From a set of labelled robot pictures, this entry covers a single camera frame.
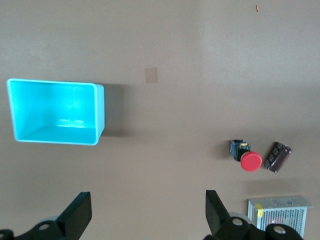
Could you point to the metal mesh power supply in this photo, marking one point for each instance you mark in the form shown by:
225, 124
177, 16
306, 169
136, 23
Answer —
285, 216

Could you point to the dark brown cylindrical capacitor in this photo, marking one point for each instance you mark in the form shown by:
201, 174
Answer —
277, 158

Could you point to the red mushroom push button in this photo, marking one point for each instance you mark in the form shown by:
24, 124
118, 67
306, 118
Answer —
251, 162

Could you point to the brown tape patch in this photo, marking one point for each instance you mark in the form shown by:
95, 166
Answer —
151, 75

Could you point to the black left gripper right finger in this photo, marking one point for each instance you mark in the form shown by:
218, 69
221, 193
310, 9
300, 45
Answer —
225, 230

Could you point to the cyan plastic bin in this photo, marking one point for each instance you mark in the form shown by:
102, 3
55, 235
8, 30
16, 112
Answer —
55, 110

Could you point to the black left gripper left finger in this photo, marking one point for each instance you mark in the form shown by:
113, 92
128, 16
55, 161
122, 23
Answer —
75, 220

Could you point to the small orange scrap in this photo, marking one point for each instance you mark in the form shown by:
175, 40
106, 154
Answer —
258, 8

